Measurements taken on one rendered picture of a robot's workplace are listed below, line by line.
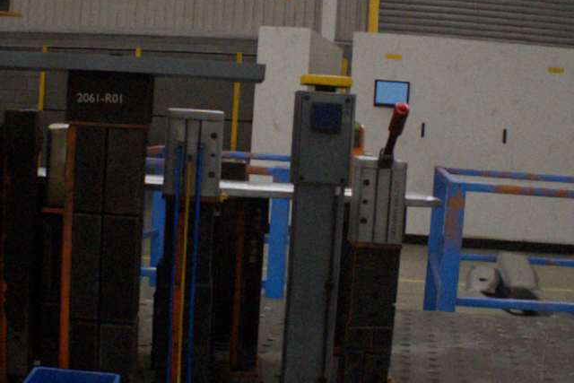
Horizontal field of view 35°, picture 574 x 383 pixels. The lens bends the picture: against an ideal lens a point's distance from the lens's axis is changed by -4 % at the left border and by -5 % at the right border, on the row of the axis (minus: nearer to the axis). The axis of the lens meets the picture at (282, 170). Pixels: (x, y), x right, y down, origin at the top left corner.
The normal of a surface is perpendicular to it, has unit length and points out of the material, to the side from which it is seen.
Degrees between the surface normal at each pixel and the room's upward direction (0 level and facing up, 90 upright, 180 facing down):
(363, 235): 90
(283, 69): 90
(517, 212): 90
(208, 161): 90
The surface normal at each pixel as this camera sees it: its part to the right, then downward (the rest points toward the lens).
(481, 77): -0.12, 0.04
